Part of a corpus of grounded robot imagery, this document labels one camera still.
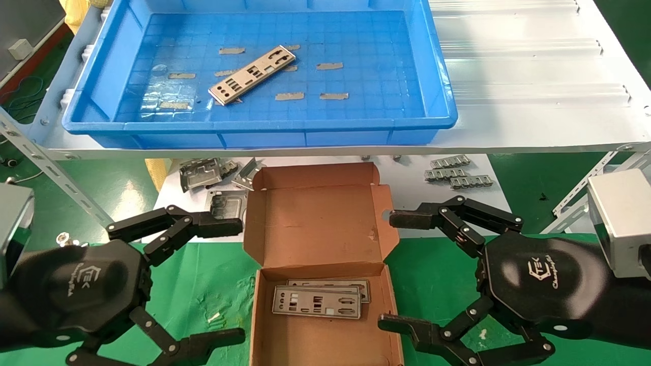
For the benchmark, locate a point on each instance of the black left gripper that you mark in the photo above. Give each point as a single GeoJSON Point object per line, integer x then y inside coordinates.
{"type": "Point", "coordinates": [76, 290]}

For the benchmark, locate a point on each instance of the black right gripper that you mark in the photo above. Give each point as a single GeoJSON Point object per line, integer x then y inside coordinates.
{"type": "Point", "coordinates": [544, 284]}

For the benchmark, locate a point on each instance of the brown cardboard box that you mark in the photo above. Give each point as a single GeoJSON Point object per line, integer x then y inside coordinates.
{"type": "Point", "coordinates": [315, 223]}

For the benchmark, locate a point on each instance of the blue plastic tray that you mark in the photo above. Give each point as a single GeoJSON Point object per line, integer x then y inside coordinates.
{"type": "Point", "coordinates": [356, 117]}

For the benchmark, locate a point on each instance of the white electrical box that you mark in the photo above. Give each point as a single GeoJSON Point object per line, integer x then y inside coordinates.
{"type": "Point", "coordinates": [20, 49]}

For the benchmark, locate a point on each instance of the green table cloth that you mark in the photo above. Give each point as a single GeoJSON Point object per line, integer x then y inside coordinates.
{"type": "Point", "coordinates": [203, 284]}

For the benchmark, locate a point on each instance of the slotted metal strip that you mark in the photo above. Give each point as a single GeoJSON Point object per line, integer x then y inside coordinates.
{"type": "Point", "coordinates": [450, 161]}
{"type": "Point", "coordinates": [472, 182]}
{"type": "Point", "coordinates": [445, 175]}

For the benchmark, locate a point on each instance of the yellow plastic sheet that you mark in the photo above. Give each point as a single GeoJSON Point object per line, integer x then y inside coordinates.
{"type": "Point", "coordinates": [76, 15]}
{"type": "Point", "coordinates": [156, 173]}

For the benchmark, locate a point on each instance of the silver binder clip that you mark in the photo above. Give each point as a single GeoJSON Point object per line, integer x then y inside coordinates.
{"type": "Point", "coordinates": [68, 239]}

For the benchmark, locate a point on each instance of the angled metal part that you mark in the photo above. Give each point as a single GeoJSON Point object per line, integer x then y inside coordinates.
{"type": "Point", "coordinates": [246, 175]}

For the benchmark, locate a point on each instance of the small metal part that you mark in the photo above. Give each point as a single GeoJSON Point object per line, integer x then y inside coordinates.
{"type": "Point", "coordinates": [230, 166]}

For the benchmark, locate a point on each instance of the white metal shelf rack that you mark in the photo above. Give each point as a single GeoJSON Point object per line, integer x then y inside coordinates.
{"type": "Point", "coordinates": [508, 127]}

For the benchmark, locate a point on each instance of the clear tape patch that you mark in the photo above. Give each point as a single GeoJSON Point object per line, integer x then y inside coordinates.
{"type": "Point", "coordinates": [165, 94]}

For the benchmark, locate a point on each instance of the white ribbed plastic sheet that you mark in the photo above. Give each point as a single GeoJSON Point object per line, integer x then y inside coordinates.
{"type": "Point", "coordinates": [508, 71]}

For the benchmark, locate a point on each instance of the flat metal frame part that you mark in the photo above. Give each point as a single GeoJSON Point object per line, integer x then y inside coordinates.
{"type": "Point", "coordinates": [226, 203]}

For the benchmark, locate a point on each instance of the bent metal bracket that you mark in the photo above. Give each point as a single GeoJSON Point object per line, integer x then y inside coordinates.
{"type": "Point", "coordinates": [201, 175]}

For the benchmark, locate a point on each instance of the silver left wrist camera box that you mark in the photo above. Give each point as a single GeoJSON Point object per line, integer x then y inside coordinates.
{"type": "Point", "coordinates": [14, 229]}

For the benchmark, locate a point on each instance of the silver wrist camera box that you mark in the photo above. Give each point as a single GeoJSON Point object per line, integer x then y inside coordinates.
{"type": "Point", "coordinates": [620, 218]}
{"type": "Point", "coordinates": [14, 229]}

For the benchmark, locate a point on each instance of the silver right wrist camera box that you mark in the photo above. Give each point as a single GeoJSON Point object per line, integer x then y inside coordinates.
{"type": "Point", "coordinates": [620, 218]}

